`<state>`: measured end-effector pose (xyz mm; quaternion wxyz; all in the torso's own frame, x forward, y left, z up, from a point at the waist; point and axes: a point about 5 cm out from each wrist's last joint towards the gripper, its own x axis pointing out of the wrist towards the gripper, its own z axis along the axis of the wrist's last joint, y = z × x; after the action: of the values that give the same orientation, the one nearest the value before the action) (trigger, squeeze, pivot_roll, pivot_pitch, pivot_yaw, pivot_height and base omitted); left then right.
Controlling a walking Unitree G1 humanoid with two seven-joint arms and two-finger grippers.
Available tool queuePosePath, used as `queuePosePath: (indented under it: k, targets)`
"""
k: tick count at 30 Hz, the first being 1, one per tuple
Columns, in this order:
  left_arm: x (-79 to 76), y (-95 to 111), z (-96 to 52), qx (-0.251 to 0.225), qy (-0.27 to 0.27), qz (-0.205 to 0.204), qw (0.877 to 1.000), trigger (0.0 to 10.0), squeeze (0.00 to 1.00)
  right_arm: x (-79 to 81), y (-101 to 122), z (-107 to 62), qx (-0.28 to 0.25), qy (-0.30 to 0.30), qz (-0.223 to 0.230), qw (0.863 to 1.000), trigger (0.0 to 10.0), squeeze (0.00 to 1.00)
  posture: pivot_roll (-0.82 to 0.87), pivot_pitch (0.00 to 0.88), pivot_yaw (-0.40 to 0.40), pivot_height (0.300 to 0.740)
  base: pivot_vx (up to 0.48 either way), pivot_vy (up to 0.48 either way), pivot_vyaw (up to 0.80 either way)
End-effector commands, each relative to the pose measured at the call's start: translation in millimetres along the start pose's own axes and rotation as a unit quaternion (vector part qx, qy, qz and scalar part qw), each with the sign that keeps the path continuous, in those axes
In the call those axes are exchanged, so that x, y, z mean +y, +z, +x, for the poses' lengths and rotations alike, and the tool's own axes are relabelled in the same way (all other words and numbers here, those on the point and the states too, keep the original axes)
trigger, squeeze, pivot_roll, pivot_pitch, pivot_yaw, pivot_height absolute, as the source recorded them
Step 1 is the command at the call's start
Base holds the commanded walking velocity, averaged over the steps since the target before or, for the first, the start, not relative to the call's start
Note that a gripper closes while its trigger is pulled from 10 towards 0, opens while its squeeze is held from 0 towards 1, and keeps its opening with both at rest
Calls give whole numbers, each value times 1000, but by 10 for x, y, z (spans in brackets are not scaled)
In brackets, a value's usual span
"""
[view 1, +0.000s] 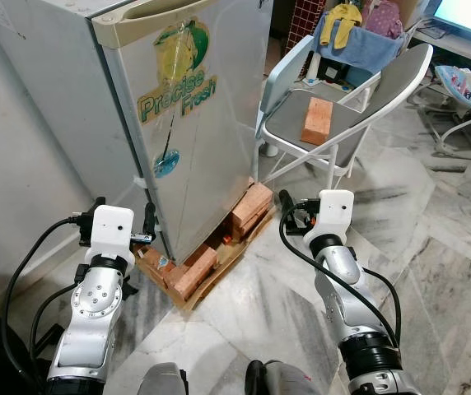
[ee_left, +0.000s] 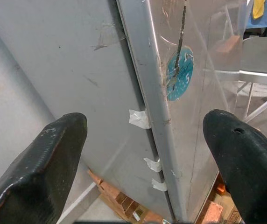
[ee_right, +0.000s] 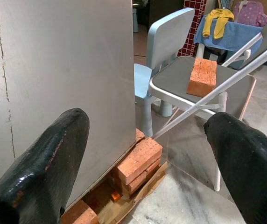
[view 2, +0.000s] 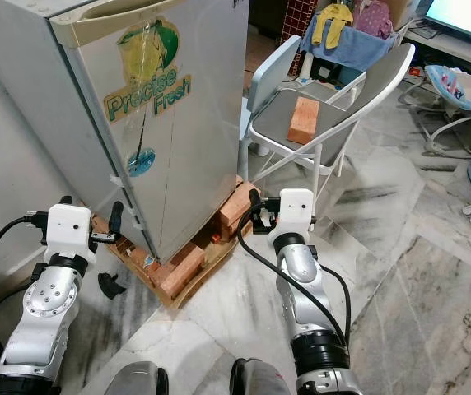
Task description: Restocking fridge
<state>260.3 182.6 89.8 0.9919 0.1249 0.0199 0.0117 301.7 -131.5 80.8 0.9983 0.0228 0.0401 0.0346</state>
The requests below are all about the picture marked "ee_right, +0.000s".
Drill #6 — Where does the purple dotted backpack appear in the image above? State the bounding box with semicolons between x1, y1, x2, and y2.
232;1;267;28

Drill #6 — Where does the light blue plastic chair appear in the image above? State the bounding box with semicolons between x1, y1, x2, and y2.
133;7;196;138

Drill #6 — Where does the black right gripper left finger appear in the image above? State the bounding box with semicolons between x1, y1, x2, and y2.
0;108;90;224

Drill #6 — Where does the orange clay brick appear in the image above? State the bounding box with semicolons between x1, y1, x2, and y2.
116;137;163;185
60;199;99;224
135;128;146;143
186;57;218;98
124;170;148;196
146;157;162;177

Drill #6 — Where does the grey folding chair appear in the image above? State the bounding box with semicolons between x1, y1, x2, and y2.
148;9;267;192

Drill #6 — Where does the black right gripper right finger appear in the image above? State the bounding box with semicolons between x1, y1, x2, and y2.
203;112;267;224

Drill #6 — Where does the white fridge door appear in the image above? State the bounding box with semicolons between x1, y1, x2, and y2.
0;0;137;208

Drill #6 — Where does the yellow garment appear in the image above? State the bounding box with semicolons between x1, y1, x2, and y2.
202;8;234;39

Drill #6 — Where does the blue cloth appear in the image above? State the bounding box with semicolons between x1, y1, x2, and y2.
193;15;265;53

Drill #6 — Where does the brown cardboard sheet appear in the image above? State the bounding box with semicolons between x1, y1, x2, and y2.
96;161;169;224

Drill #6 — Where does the red tiled column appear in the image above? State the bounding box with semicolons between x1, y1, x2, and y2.
177;0;206;58

